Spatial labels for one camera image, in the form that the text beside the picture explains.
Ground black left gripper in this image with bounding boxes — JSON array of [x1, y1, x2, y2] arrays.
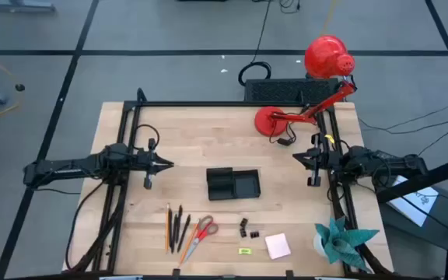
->
[[136, 138, 175, 191]]

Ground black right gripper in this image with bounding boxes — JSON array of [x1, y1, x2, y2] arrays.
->
[[292, 133, 344, 187]]

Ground black mesh desk organizer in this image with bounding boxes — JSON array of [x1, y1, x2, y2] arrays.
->
[[205, 166, 262, 201]]

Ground orange-yellow wooden pencil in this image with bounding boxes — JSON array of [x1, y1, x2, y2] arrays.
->
[[178, 220, 201, 268], [164, 202, 171, 254]]

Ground red-handled scissors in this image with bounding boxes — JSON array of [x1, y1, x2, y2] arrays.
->
[[183, 215, 219, 265]]

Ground pink sticky note pad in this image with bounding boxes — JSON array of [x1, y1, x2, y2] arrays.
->
[[264, 233, 292, 261]]

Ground black perforated metal case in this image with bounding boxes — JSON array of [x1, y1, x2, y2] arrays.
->
[[243, 78, 341, 104]]

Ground green plant in white pot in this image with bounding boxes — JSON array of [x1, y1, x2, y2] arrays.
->
[[313, 215, 380, 273]]

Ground red desk lamp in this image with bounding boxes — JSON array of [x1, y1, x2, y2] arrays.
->
[[254, 34, 356, 138]]

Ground white paper sheet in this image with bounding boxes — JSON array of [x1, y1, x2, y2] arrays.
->
[[386, 174, 440, 228]]

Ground black metal bar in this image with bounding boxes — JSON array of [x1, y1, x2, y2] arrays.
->
[[375, 151, 448, 204]]

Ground black lamp cord with switch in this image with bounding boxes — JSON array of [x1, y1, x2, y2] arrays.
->
[[268, 114, 299, 148]]

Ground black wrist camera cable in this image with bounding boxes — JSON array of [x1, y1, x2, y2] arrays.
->
[[133, 124, 161, 152]]

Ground black aluminium table frame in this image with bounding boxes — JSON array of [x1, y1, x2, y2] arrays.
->
[[65, 87, 394, 280]]

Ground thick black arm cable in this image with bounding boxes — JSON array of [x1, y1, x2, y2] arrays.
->
[[65, 180, 107, 272]]

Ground black coiled floor cable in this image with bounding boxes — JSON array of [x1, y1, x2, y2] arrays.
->
[[237, 0, 273, 87]]

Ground thin black floor cable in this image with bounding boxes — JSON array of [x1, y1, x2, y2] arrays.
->
[[358, 99, 448, 131], [418, 115, 448, 156]]

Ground yellow hanging cable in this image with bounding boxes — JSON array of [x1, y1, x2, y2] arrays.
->
[[320, 0, 340, 37]]

